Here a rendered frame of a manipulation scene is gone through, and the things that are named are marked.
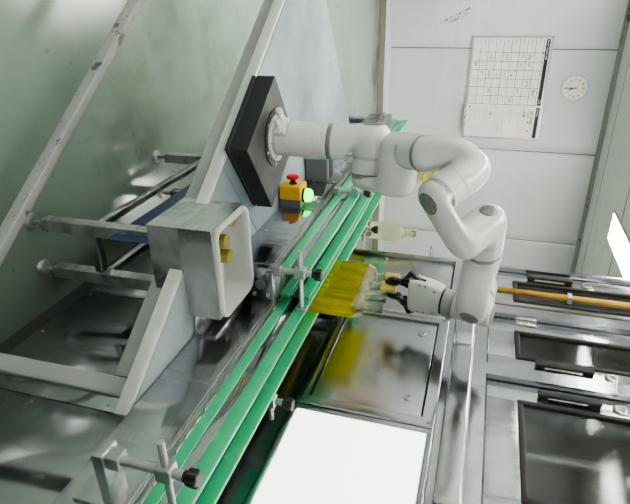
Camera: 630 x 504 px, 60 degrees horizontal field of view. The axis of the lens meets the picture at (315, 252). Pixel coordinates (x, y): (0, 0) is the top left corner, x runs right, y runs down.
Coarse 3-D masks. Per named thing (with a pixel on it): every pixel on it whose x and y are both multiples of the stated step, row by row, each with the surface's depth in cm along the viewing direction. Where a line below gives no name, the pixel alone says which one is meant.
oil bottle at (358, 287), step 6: (324, 282) 157; (330, 282) 157; (336, 282) 156; (342, 282) 156; (348, 282) 156; (354, 282) 156; (360, 282) 156; (330, 288) 154; (336, 288) 154; (342, 288) 153; (348, 288) 153; (354, 288) 153; (360, 288) 153; (366, 288) 154; (366, 294) 153; (366, 300) 154
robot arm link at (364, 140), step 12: (336, 132) 139; (348, 132) 138; (360, 132) 137; (372, 132) 136; (384, 132) 137; (336, 144) 139; (348, 144) 138; (360, 144) 137; (372, 144) 136; (336, 156) 142; (360, 156) 138; (372, 156) 137; (360, 168) 139; (372, 168) 138
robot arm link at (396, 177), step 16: (384, 144) 130; (400, 144) 126; (384, 160) 130; (400, 160) 127; (352, 176) 142; (368, 176) 139; (384, 176) 131; (400, 176) 129; (416, 176) 133; (384, 192) 132; (400, 192) 131
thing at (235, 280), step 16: (240, 208) 125; (224, 224) 117; (240, 224) 130; (240, 240) 132; (240, 256) 134; (224, 272) 137; (240, 272) 136; (224, 288) 134; (240, 288) 134; (224, 304) 122
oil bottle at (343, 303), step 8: (320, 288) 154; (328, 288) 154; (320, 296) 150; (328, 296) 149; (336, 296) 149; (344, 296) 149; (352, 296) 149; (360, 296) 150; (312, 304) 151; (320, 304) 150; (328, 304) 150; (336, 304) 149; (344, 304) 148; (352, 304) 147; (360, 304) 148; (320, 312) 152; (328, 312) 151; (336, 312) 150; (344, 312) 149; (352, 312) 148; (360, 312) 148
